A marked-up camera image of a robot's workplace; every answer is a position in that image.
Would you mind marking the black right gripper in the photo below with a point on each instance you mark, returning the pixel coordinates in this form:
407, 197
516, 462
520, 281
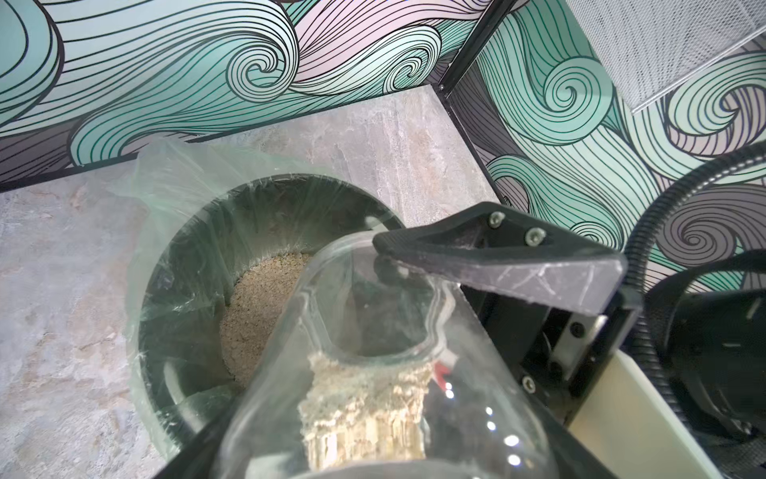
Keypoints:
553, 335

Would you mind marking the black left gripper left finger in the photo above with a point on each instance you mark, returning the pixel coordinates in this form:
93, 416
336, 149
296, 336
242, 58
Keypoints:
197, 459

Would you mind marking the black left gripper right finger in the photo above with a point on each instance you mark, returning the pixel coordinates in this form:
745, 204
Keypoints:
574, 461

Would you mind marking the green-lidded oatmeal jar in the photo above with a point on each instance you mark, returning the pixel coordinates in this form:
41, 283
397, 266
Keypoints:
375, 370

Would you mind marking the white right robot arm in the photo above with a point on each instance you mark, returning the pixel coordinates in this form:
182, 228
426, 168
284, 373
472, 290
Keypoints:
649, 361

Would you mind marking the oatmeal pile in bin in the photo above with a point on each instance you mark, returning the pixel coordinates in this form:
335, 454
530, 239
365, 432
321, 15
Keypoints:
256, 305

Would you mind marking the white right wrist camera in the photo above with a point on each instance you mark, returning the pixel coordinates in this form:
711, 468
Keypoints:
632, 431

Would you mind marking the black corner frame post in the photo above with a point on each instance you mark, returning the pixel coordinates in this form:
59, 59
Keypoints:
487, 25

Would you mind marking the clear acrylic wall holder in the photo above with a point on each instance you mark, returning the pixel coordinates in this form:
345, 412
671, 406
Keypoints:
651, 47

